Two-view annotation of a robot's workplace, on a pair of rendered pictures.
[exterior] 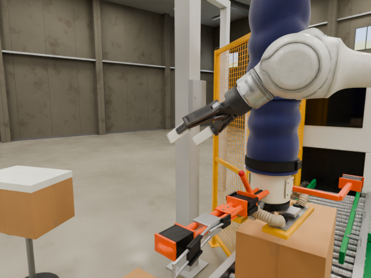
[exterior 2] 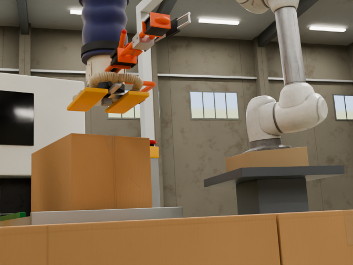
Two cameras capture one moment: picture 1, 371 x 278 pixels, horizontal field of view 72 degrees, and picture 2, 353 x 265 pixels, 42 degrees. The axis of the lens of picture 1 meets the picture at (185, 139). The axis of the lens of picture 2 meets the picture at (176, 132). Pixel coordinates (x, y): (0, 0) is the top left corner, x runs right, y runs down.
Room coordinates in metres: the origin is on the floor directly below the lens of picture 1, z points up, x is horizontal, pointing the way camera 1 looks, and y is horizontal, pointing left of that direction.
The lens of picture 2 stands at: (0.02, 1.41, 0.54)
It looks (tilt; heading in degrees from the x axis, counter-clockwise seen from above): 11 degrees up; 292
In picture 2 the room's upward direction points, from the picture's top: 3 degrees counter-clockwise
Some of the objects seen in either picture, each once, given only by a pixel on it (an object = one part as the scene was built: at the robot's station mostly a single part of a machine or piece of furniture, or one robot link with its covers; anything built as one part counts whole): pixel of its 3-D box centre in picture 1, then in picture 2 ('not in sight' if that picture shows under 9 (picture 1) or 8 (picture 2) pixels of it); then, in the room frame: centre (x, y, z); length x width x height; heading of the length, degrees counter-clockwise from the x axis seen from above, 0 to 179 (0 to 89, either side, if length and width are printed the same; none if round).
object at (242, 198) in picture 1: (242, 203); (124, 58); (0.90, -0.21, 1.22); 0.10 x 0.08 x 0.06; 49
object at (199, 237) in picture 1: (206, 240); (165, 33); (0.64, -0.06, 1.22); 0.31 x 0.03 x 0.05; 151
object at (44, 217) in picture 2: not in sight; (112, 216); (1.07, -0.38, 0.58); 0.70 x 0.03 x 0.06; 53
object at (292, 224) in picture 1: (290, 214); (125, 100); (1.02, -0.45, 1.11); 0.34 x 0.10 x 0.05; 139
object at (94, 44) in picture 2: (271, 161); (105, 53); (1.08, -0.38, 1.33); 0.23 x 0.23 x 0.04
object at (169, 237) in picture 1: (175, 240); (155, 24); (0.64, 0.03, 1.22); 0.08 x 0.07 x 0.05; 139
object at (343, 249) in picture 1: (358, 215); not in sight; (2.12, -1.52, 0.60); 1.60 x 0.11 x 0.09; 143
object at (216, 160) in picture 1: (230, 160); not in sight; (2.31, -0.42, 1.05); 0.87 x 0.10 x 2.10; 15
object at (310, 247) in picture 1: (289, 251); (87, 184); (1.33, -0.59, 0.75); 0.60 x 0.40 x 0.40; 146
